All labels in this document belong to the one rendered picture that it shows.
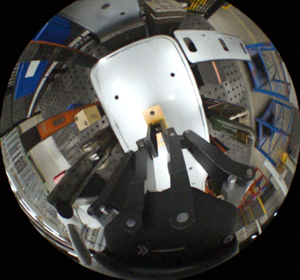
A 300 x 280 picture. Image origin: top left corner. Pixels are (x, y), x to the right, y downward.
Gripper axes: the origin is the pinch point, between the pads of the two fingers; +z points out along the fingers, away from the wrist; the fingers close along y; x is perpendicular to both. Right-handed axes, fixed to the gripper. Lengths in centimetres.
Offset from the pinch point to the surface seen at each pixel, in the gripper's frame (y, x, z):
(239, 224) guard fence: 293, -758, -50
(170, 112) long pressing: 3.5, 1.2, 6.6
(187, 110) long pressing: 7.3, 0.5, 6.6
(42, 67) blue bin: -26.8, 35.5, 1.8
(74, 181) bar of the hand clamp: -15.1, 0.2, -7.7
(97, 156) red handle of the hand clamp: -13.4, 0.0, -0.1
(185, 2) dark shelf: 22.3, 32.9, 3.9
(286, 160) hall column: 620, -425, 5
